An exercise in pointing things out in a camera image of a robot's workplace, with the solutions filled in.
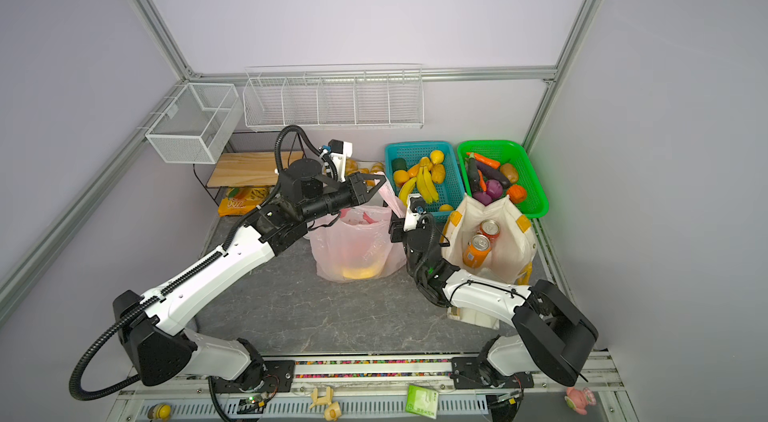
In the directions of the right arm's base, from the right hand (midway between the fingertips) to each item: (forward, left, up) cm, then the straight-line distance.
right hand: (405, 208), depth 80 cm
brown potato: (+30, -40, -18) cm, 53 cm away
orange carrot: (+36, -32, -18) cm, 51 cm away
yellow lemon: (+35, -13, -14) cm, 39 cm away
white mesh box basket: (+30, +67, +5) cm, 73 cm away
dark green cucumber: (+26, -26, -15) cm, 39 cm away
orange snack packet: (+14, +56, -14) cm, 59 cm away
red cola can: (+1, -26, -12) cm, 29 cm away
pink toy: (-41, -40, -20) cm, 60 cm away
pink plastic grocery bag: (-10, +13, -1) cm, 16 cm away
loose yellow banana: (+26, -8, -20) cm, 34 cm away
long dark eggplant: (+30, -34, -19) cm, 49 cm away
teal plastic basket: (+21, -16, -17) cm, 31 cm away
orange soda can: (-6, -20, -12) cm, 25 cm away
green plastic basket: (+39, -41, -16) cm, 59 cm away
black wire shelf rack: (+24, +51, -6) cm, 56 cm away
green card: (-41, -3, -20) cm, 46 cm away
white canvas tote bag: (-9, -30, -13) cm, 33 cm away
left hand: (-5, +4, +15) cm, 16 cm away
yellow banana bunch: (-12, +11, -13) cm, 21 cm away
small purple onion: (+21, -32, -17) cm, 42 cm away
